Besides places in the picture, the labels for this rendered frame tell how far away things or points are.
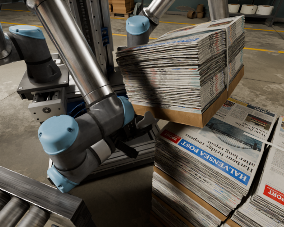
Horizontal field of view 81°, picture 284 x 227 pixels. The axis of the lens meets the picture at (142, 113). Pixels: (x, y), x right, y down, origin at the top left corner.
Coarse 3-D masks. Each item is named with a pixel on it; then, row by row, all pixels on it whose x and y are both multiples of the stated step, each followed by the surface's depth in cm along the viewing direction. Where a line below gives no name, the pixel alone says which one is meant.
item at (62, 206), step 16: (0, 176) 46; (16, 176) 46; (16, 192) 42; (32, 192) 42; (48, 192) 42; (48, 208) 39; (64, 208) 39; (80, 208) 41; (64, 224) 44; (80, 224) 43
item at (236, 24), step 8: (240, 16) 55; (200, 24) 63; (208, 24) 59; (216, 24) 55; (224, 24) 51; (232, 24) 49; (240, 24) 54; (168, 32) 71; (184, 32) 60; (192, 32) 56; (232, 32) 50; (240, 32) 56; (232, 40) 51; (240, 40) 57; (232, 48) 52; (240, 48) 59; (232, 56) 54; (240, 56) 61; (232, 64) 56; (240, 64) 63; (232, 72) 58; (232, 80) 58
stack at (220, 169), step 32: (192, 128) 56; (224, 128) 55; (256, 128) 55; (160, 160) 61; (192, 160) 48; (224, 160) 46; (256, 160) 46; (160, 192) 74; (192, 192) 58; (224, 192) 46; (256, 192) 41; (160, 224) 96; (192, 224) 71; (224, 224) 57; (256, 224) 45
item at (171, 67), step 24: (144, 48) 46; (168, 48) 41; (192, 48) 37; (216, 48) 43; (144, 72) 50; (168, 72) 44; (192, 72) 40; (216, 72) 46; (144, 96) 55; (168, 96) 48; (192, 96) 43; (216, 96) 49
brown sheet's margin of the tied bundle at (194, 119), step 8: (136, 104) 59; (216, 104) 49; (136, 112) 61; (144, 112) 58; (152, 112) 55; (160, 112) 52; (168, 112) 50; (176, 112) 48; (184, 112) 46; (208, 112) 46; (168, 120) 52; (176, 120) 50; (184, 120) 48; (192, 120) 46; (200, 120) 44; (208, 120) 47
